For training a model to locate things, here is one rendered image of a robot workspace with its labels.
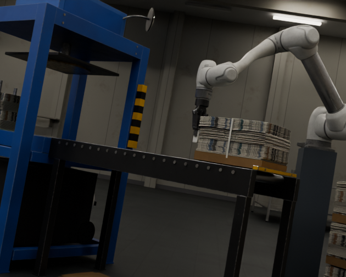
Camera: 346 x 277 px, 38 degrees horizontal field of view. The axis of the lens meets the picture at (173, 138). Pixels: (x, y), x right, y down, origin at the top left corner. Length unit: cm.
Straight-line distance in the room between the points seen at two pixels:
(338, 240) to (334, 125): 67
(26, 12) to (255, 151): 161
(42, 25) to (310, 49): 151
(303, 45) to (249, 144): 74
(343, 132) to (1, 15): 218
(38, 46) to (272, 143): 143
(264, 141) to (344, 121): 82
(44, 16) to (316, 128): 175
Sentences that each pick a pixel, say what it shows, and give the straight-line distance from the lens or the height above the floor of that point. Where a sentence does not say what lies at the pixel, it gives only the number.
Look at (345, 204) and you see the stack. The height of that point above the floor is 71.
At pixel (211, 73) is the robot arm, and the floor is 125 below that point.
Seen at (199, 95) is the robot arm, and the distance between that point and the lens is 269.
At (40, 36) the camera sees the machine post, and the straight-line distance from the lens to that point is 300.
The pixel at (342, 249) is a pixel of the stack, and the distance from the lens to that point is 286.
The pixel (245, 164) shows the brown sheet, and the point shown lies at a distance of 238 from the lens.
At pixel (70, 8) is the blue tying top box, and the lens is 330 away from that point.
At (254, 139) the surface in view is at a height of 94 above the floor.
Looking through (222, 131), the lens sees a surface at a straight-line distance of 246.
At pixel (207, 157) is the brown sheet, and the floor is 82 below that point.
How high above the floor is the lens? 77
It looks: 3 degrees up
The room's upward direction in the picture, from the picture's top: 10 degrees clockwise
